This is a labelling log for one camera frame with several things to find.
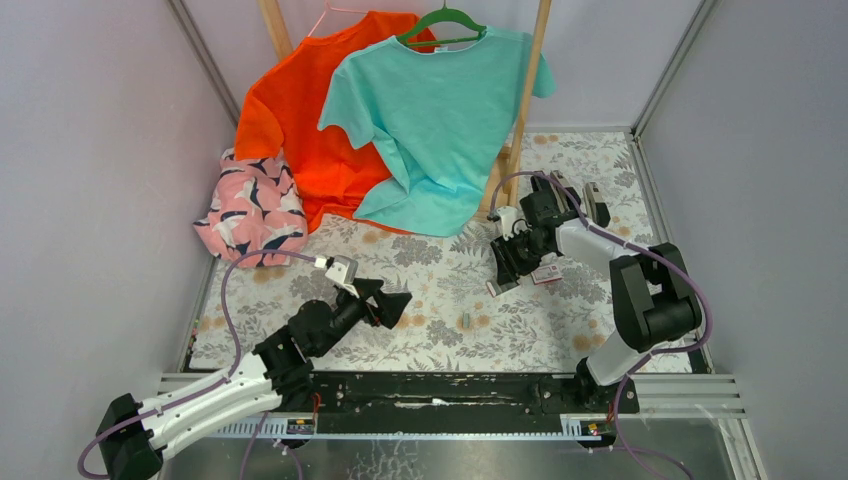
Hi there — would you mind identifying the beige and black stapler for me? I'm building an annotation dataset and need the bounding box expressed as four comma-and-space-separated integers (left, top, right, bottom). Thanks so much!
549, 170, 581, 211

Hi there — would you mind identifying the orange t-shirt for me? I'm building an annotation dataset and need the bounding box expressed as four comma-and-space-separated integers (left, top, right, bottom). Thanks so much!
235, 11, 419, 231

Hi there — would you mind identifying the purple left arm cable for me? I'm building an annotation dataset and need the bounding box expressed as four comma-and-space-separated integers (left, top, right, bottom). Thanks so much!
77, 248, 326, 480

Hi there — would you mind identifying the pink bird-pattern cloth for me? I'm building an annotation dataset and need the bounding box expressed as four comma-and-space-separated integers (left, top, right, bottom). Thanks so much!
193, 148, 308, 261

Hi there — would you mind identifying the wooden rack right post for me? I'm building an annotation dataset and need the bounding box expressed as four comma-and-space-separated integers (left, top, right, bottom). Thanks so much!
501, 0, 552, 205

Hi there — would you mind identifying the teal t-shirt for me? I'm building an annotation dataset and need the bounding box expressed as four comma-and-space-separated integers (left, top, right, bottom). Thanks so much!
318, 26, 533, 237

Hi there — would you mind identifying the green clothes hanger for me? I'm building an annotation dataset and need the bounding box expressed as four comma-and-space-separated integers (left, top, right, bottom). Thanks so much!
396, 1, 487, 49

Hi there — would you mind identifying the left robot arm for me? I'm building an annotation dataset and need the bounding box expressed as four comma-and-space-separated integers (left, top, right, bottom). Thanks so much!
95, 278, 412, 479

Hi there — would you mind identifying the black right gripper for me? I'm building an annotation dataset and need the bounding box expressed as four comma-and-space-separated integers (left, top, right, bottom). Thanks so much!
490, 229, 551, 287

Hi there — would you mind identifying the wooden rack left post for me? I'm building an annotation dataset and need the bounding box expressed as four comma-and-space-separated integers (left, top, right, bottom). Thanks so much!
257, 0, 294, 61

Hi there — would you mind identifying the wooden rack post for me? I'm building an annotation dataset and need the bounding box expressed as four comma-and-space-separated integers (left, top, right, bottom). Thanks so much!
257, 0, 294, 61
501, 0, 552, 205

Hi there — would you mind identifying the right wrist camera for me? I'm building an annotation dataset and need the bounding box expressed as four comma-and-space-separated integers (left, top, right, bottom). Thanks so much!
487, 206, 526, 241

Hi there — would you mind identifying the wooden rack base tray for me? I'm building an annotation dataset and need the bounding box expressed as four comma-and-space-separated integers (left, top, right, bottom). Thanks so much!
472, 145, 521, 221

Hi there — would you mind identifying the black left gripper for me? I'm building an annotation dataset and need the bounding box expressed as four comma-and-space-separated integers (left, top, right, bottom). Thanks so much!
314, 280, 412, 360

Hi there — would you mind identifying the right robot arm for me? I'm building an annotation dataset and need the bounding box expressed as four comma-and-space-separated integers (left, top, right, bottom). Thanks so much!
488, 182, 703, 412

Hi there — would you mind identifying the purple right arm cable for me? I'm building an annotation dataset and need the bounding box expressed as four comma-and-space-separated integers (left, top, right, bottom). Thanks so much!
488, 170, 713, 478

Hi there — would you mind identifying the red staple box sleeve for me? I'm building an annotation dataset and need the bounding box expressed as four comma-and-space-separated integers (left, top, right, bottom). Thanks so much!
530, 264, 563, 285

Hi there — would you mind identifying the pink clothes hanger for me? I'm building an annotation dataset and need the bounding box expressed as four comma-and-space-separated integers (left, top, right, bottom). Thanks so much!
307, 1, 368, 38

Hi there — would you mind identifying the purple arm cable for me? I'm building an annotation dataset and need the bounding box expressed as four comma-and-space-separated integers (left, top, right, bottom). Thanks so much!
77, 248, 326, 480
488, 170, 713, 478

